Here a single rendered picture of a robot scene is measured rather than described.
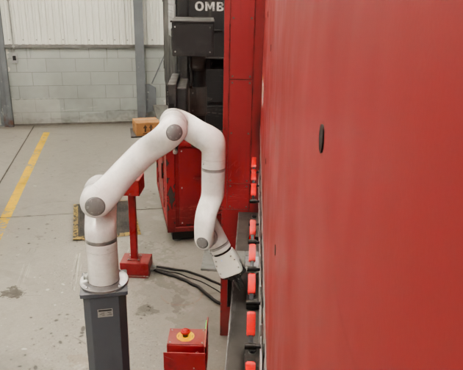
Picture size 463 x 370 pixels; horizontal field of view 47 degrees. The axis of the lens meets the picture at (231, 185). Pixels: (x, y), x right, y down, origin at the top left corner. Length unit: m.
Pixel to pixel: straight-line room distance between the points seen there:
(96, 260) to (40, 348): 1.62
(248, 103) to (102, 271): 1.33
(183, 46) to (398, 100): 2.95
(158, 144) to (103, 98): 7.35
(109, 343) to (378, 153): 2.11
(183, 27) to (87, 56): 6.11
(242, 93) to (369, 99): 2.77
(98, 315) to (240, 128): 1.36
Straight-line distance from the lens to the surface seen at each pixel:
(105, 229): 2.06
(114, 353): 2.29
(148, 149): 1.93
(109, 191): 1.96
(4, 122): 9.44
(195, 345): 2.21
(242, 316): 2.19
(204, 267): 2.27
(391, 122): 0.17
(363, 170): 0.21
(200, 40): 3.10
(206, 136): 1.94
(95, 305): 2.17
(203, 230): 1.99
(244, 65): 2.94
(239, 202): 3.14
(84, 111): 9.29
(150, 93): 9.08
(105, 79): 9.18
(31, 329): 3.84
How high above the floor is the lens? 2.08
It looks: 20 degrees down
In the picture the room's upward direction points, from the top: 1 degrees clockwise
